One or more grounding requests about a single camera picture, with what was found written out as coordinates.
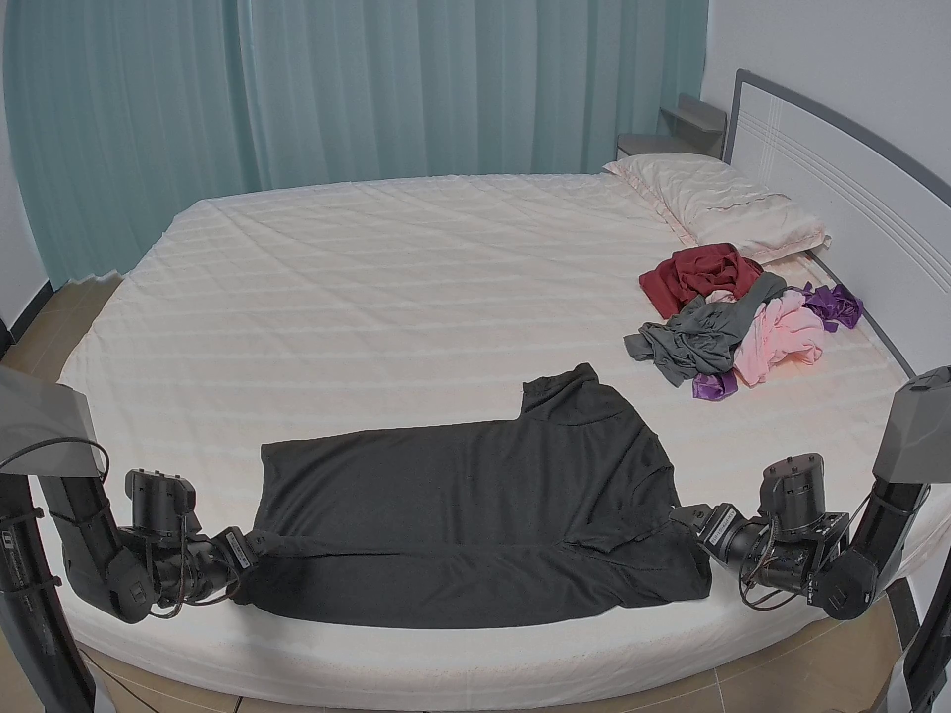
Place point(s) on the grey garment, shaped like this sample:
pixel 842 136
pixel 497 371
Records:
pixel 698 346

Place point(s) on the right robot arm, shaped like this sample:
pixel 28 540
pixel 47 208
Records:
pixel 862 546

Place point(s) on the black T-shirt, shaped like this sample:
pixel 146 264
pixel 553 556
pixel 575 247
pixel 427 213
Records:
pixel 446 487

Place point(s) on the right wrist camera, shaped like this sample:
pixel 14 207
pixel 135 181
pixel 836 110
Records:
pixel 793 487

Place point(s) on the grey bedside table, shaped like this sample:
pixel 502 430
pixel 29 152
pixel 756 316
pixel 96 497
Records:
pixel 695 117

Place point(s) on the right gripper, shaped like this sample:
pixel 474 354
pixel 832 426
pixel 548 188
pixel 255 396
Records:
pixel 735 539

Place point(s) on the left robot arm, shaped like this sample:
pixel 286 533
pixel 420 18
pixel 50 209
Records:
pixel 89 546

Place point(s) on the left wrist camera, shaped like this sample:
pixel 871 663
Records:
pixel 160 502

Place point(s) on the cream pillow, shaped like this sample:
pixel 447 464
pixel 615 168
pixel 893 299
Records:
pixel 728 205

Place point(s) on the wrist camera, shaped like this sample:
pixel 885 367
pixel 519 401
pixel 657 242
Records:
pixel 793 487
pixel 160 502

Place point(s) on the pink garment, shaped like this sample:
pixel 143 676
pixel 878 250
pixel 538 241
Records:
pixel 780 339

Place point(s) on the dark red garment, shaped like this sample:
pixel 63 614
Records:
pixel 698 272

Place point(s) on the bed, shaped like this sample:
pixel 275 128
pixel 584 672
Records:
pixel 371 287

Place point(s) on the purple garment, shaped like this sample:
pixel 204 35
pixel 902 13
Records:
pixel 839 307

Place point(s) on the blue-green curtain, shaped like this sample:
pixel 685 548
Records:
pixel 371 64

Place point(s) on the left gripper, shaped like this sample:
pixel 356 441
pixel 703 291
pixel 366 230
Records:
pixel 227 561

